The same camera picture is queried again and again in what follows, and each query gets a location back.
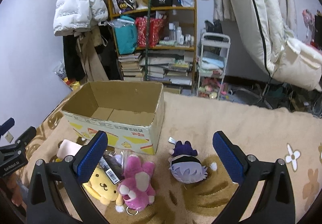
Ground yellow dog plush toy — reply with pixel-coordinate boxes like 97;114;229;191
82;167;124;206

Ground black barcode package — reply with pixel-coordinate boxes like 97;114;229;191
99;154;124;185

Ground pink rabbit plush toy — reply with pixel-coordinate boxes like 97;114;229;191
118;154;156;216

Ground white haired purple plush doll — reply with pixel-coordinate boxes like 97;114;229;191
168;137;218;184

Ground purple plush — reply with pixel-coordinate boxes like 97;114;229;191
108;150;132;171

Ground black hanging garment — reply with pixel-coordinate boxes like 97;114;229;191
63;35;85;81

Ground cardboard box printed front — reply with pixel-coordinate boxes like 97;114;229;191
62;81;165;155

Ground beige hanging trousers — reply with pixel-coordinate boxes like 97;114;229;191
76;32;109;82

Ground white puffer jacket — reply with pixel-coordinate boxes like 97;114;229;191
53;0;108;36

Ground teal bag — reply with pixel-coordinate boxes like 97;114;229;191
109;16;137;55

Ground wooden bookshelf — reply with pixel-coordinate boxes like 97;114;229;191
107;0;197;87

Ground stack of books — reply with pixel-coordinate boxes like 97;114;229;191
118;47;195;87

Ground red patterned gift bag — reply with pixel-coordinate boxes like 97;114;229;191
135;17;166;47

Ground white rolling cart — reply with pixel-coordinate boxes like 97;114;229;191
196;31;231;100

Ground green pole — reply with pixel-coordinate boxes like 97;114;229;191
144;0;151;81

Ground cream duvet with black zipper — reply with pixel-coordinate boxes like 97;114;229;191
230;0;321;91

